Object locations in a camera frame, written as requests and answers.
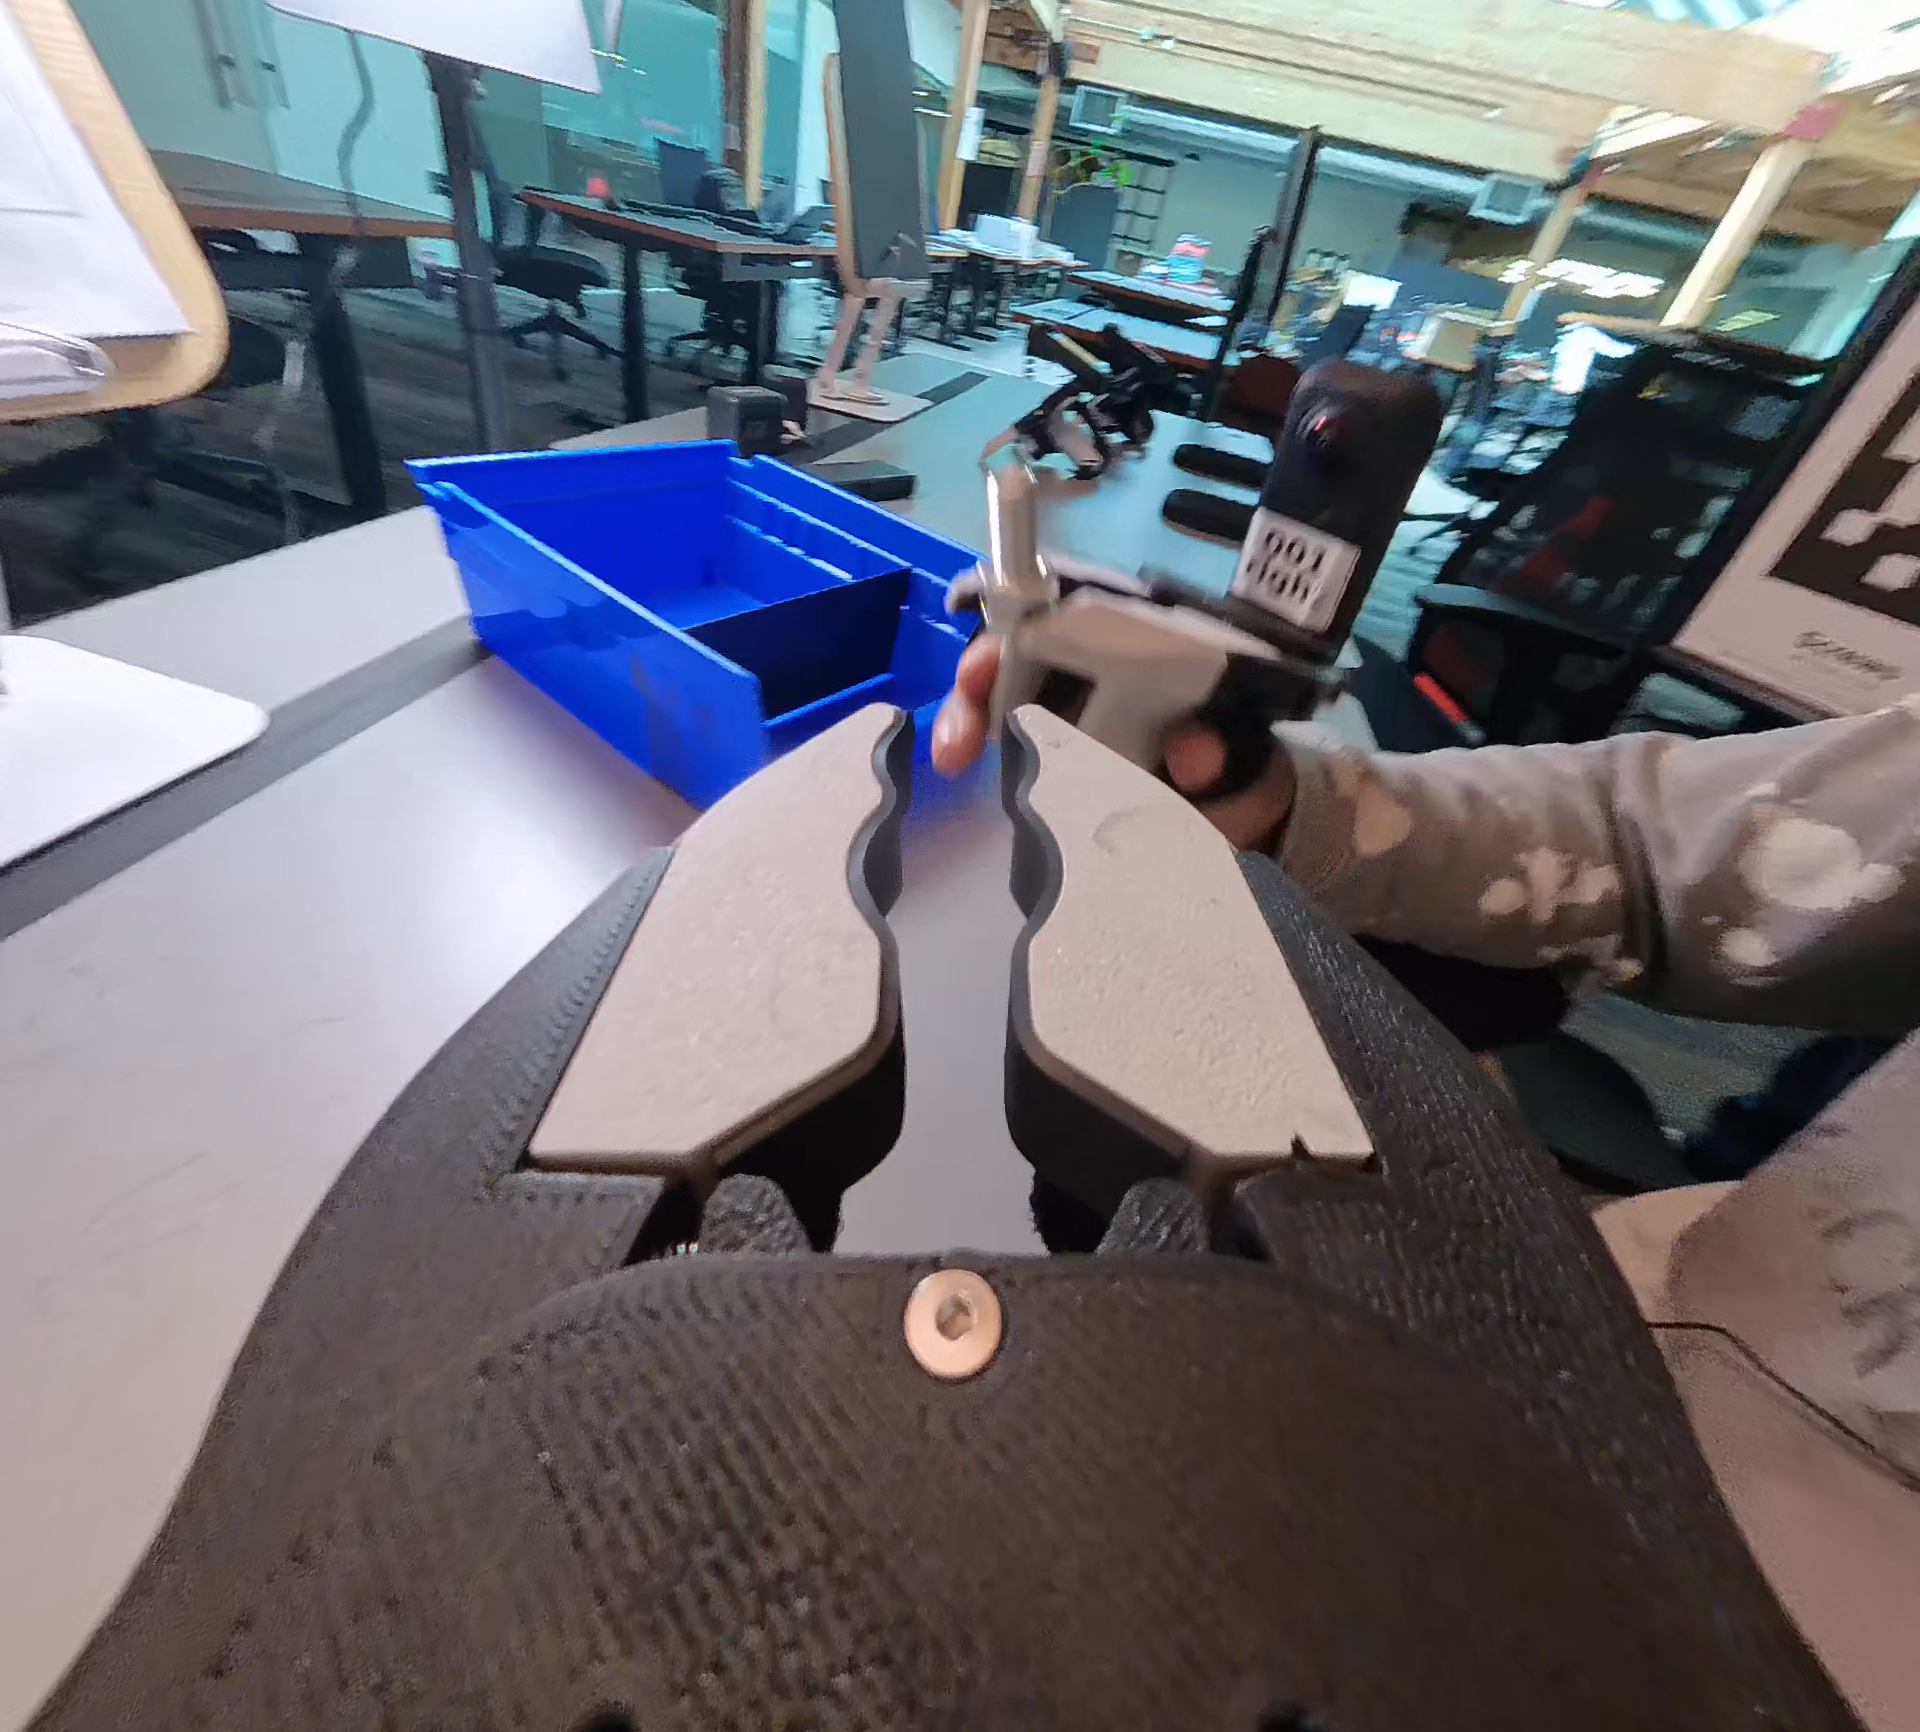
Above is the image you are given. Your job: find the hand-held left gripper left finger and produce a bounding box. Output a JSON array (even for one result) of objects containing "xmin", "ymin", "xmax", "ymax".
[{"xmin": 526, "ymin": 704, "xmax": 912, "ymax": 1183}]

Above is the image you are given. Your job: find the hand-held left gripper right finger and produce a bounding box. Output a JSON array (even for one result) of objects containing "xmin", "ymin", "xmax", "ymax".
[{"xmin": 1005, "ymin": 709, "xmax": 1382, "ymax": 1183}]

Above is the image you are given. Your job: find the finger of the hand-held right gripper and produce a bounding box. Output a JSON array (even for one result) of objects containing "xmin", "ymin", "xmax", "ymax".
[
  {"xmin": 992, "ymin": 584, "xmax": 1260, "ymax": 718},
  {"xmin": 944, "ymin": 566, "xmax": 1057, "ymax": 638}
]

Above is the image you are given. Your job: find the silver hex bolt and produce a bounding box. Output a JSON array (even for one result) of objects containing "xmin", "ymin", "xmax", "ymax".
[{"xmin": 981, "ymin": 464, "xmax": 1047, "ymax": 591}]

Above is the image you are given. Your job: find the person's right forearm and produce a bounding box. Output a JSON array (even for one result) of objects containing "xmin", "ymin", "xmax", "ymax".
[{"xmin": 1274, "ymin": 694, "xmax": 1920, "ymax": 1062}]

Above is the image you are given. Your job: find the person's right hand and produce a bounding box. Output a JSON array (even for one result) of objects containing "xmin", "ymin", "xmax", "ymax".
[{"xmin": 929, "ymin": 632, "xmax": 1297, "ymax": 854}]

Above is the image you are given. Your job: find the black panel stand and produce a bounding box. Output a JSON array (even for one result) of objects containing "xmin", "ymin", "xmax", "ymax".
[{"xmin": 1224, "ymin": 124, "xmax": 1323, "ymax": 375}]

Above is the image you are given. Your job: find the black mesh office chair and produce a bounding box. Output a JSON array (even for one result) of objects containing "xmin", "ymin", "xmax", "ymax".
[{"xmin": 1408, "ymin": 329, "xmax": 1836, "ymax": 746}]

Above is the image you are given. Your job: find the small black device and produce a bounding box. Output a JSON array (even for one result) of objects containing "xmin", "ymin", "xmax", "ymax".
[{"xmin": 703, "ymin": 381, "xmax": 816, "ymax": 455}]

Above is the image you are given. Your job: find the blue plastic bin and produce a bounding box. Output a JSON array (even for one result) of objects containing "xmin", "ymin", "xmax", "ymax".
[{"xmin": 400, "ymin": 436, "xmax": 988, "ymax": 816}]

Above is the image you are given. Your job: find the background desk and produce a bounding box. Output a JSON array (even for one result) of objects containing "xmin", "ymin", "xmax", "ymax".
[{"xmin": 516, "ymin": 188, "xmax": 844, "ymax": 423}]

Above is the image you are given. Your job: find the framed marker sign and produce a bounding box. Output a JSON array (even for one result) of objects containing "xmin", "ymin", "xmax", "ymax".
[{"xmin": 1671, "ymin": 293, "xmax": 1920, "ymax": 726}]

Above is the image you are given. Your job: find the wooden stand black board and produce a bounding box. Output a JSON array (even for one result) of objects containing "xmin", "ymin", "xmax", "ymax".
[{"xmin": 782, "ymin": 0, "xmax": 941, "ymax": 425}]

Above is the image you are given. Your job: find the white stand base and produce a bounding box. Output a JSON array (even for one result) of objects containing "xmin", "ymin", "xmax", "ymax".
[{"xmin": 0, "ymin": 633, "xmax": 273, "ymax": 871}]

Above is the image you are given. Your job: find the wooden instruction board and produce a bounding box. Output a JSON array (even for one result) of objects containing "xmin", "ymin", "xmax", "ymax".
[{"xmin": 0, "ymin": 0, "xmax": 229, "ymax": 425}]

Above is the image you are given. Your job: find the printed instruction sheet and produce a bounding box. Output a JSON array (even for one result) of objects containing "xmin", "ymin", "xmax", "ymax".
[{"xmin": 0, "ymin": 7, "xmax": 199, "ymax": 345}]

